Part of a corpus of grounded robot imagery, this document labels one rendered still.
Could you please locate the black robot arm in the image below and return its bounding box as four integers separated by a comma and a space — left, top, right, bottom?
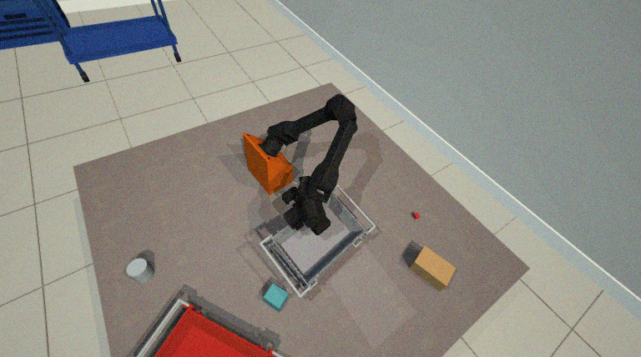
258, 94, 357, 230

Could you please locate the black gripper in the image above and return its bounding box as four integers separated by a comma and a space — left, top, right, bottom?
282, 187, 331, 235

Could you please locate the small teal block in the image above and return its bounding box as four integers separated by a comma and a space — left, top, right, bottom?
263, 283, 289, 312

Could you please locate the grey cylinder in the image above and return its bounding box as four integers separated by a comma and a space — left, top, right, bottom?
127, 259, 154, 284

